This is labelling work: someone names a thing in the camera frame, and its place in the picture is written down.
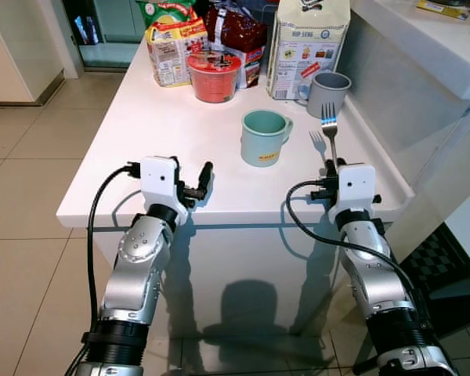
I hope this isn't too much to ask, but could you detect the metal fork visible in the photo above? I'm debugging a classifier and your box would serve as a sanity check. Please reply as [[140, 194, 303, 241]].
[[321, 104, 342, 168]]

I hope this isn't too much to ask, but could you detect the mint green mug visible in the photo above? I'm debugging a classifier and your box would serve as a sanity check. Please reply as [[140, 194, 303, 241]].
[[241, 110, 294, 168]]

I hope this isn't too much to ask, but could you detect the grey mug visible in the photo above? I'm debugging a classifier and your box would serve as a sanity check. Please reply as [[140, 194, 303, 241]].
[[302, 71, 353, 119]]

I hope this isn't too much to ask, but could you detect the red lidded container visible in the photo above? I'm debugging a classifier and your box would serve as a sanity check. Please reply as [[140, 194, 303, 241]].
[[186, 51, 242, 103]]

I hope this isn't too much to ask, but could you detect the tall white kitchen counter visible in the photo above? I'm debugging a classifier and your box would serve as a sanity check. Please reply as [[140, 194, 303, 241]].
[[349, 0, 470, 263]]

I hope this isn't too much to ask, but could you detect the yellow and white snack packet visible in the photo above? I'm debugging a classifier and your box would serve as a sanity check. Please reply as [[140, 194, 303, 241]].
[[145, 20, 209, 88]]

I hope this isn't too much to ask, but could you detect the white printed flour bag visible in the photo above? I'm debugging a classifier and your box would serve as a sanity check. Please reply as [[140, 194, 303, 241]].
[[266, 0, 351, 101]]

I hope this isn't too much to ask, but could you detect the black checkered chair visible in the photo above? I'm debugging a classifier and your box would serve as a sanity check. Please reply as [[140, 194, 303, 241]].
[[399, 223, 470, 316]]

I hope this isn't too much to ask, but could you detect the dark red snack bag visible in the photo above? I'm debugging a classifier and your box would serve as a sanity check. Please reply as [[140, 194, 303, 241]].
[[204, 3, 269, 88]]

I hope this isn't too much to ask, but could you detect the green snack packet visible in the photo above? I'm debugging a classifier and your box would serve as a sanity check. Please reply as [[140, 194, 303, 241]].
[[137, 0, 197, 29]]

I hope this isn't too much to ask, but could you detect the dark glass door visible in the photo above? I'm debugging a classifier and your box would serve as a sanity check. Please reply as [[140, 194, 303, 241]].
[[63, 0, 151, 71]]

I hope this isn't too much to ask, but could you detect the flat yellow packet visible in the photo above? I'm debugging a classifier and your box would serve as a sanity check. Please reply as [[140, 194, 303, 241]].
[[417, 0, 470, 21]]

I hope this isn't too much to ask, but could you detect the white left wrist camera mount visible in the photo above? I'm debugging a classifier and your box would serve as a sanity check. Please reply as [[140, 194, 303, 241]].
[[139, 156, 182, 209]]

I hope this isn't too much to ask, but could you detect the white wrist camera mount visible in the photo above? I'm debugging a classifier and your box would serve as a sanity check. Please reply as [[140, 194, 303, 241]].
[[139, 156, 182, 209], [334, 163, 377, 222]]

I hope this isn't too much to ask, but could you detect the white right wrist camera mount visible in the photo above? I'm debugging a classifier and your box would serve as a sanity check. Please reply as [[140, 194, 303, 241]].
[[334, 163, 377, 222]]

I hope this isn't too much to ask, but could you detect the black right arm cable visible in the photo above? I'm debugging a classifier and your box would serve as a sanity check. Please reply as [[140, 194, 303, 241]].
[[285, 180, 455, 369]]

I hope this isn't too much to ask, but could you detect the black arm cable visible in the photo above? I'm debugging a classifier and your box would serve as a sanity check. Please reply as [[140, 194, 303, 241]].
[[285, 180, 455, 369], [67, 162, 143, 376]]

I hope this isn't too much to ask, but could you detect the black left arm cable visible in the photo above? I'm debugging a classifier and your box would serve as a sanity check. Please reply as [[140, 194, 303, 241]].
[[67, 162, 143, 376]]

